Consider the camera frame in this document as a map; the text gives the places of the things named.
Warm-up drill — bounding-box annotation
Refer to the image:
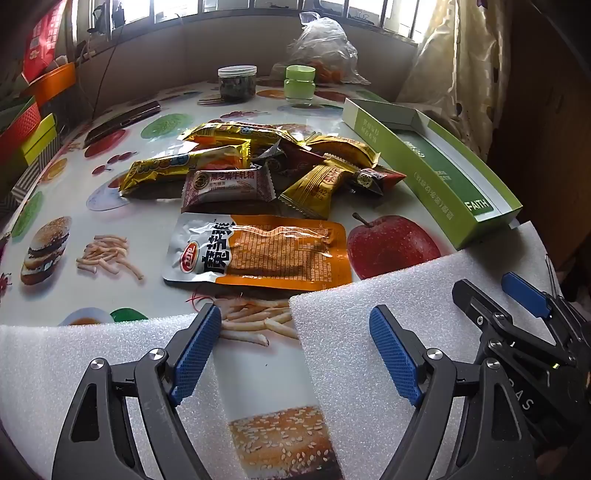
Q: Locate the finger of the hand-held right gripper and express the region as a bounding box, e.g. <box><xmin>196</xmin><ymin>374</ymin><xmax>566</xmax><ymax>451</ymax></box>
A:
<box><xmin>451</xmin><ymin>278</ymin><xmax>514</xmax><ymax>345</ymax></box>
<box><xmin>501</xmin><ymin>271</ymin><xmax>579</xmax><ymax>334</ymax></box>

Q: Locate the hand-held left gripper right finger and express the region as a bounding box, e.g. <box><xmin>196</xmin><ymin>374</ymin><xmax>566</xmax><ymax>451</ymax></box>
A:
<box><xmin>368</xmin><ymin>305</ymin><xmax>539</xmax><ymax>480</ymax></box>

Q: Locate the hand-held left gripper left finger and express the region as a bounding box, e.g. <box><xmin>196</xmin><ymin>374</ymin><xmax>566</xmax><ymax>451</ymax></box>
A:
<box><xmin>52</xmin><ymin>304</ymin><xmax>223</xmax><ymax>480</ymax></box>

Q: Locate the silver orange snack pouch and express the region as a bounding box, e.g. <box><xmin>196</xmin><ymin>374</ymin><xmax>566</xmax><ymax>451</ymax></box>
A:
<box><xmin>161</xmin><ymin>212</ymin><xmax>352</xmax><ymax>292</ymax></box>

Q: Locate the green cardboard box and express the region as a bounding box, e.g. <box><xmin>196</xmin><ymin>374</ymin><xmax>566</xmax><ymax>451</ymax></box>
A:
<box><xmin>342</xmin><ymin>98</ymin><xmax>524</xmax><ymax>251</ymax></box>

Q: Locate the small red dark snack packet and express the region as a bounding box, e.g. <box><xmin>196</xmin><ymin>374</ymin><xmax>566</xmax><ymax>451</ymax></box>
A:
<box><xmin>345</xmin><ymin>166</ymin><xmax>408</xmax><ymax>198</ymax></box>

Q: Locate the white brown candy packet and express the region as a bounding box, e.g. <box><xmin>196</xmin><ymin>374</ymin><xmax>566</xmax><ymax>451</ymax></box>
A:
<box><xmin>181</xmin><ymin>165</ymin><xmax>276</xmax><ymax>214</ymax></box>

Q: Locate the gold red logo snack packet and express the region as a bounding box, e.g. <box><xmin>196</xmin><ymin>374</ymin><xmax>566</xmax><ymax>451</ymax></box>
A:
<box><xmin>278</xmin><ymin>158</ymin><xmax>366</xmax><ymax>221</ymax></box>

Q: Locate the yellow orange snack packet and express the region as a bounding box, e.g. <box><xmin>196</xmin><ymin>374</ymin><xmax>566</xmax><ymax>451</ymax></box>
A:
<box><xmin>119</xmin><ymin>142</ymin><xmax>251</xmax><ymax>200</ymax></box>

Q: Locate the gold brown print snack packet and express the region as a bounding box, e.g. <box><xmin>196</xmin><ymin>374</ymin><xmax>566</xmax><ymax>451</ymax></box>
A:
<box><xmin>302</xmin><ymin>133</ymin><xmax>382</xmax><ymax>169</ymax></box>

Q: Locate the yellow blue print snack packet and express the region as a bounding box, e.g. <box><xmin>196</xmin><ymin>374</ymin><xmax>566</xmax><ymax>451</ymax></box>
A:
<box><xmin>179</xmin><ymin>121</ymin><xmax>302</xmax><ymax>149</ymax></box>

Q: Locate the white foam sheet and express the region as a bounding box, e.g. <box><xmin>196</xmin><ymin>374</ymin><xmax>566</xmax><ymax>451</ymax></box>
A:
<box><xmin>288</xmin><ymin>220</ymin><xmax>566</xmax><ymax>480</ymax></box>
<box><xmin>0</xmin><ymin>313</ymin><xmax>241</xmax><ymax>480</ymax></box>

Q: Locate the cream patterned curtain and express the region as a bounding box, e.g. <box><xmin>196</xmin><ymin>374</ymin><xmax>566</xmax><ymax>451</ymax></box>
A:
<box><xmin>396</xmin><ymin>0</ymin><xmax>514</xmax><ymax>158</ymax></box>

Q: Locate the dark smartphone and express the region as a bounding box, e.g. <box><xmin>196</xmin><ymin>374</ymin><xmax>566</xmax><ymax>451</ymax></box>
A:
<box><xmin>83</xmin><ymin>100</ymin><xmax>162</xmax><ymax>149</ymax></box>

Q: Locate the yellow green box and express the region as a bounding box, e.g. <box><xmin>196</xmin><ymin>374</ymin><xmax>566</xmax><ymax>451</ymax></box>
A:
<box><xmin>21</xmin><ymin>113</ymin><xmax>59</xmax><ymax>167</ymax></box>

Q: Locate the dark jar with white lid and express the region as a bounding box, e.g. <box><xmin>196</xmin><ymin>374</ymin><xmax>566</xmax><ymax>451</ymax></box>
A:
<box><xmin>217</xmin><ymin>65</ymin><xmax>258</xmax><ymax>103</ymax></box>

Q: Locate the red perforated box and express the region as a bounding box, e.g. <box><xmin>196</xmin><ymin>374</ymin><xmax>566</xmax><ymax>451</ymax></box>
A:
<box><xmin>0</xmin><ymin>99</ymin><xmax>43</xmax><ymax>163</ymax></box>

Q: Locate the green jar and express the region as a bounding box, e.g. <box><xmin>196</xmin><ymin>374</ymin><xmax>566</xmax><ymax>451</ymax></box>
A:
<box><xmin>284</xmin><ymin>65</ymin><xmax>317</xmax><ymax>103</ymax></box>

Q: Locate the clear plastic bag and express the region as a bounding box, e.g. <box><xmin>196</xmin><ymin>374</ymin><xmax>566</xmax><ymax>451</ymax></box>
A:
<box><xmin>269</xmin><ymin>11</ymin><xmax>371</xmax><ymax>87</ymax></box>

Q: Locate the window with metal bars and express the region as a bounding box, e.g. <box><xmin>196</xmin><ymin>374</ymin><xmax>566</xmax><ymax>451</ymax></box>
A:
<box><xmin>69</xmin><ymin>0</ymin><xmax>445</xmax><ymax>43</ymax></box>

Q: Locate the red paper bag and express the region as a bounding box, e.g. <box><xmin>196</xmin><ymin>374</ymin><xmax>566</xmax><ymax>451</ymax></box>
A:
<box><xmin>22</xmin><ymin>0</ymin><xmax>66</xmax><ymax>85</ymax></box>

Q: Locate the black cable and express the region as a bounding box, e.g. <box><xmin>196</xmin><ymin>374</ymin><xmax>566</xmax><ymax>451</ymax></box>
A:
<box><xmin>90</xmin><ymin>0</ymin><xmax>123</xmax><ymax>121</ymax></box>

